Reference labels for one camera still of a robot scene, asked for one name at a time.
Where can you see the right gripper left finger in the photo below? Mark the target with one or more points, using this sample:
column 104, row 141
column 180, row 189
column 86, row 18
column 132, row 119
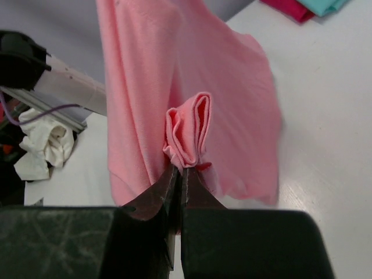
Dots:
column 131, row 241

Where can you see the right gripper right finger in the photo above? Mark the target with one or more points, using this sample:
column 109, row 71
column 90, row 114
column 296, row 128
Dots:
column 217, row 242

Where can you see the pink t shirt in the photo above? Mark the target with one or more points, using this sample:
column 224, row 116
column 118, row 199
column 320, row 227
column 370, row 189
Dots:
column 183, row 88

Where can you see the red t shirt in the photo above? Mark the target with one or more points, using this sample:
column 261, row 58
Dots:
column 291, row 8

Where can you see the mint green t shirt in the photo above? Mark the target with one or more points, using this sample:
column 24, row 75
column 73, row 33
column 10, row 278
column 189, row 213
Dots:
column 323, row 7

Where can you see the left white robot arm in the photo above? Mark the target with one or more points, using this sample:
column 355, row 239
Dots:
column 27, row 66

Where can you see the white crumpled cloth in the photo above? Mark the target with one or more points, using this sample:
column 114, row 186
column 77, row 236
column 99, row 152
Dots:
column 47, row 143

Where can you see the aluminium frame rail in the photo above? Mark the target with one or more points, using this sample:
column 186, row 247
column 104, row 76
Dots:
column 41, row 106

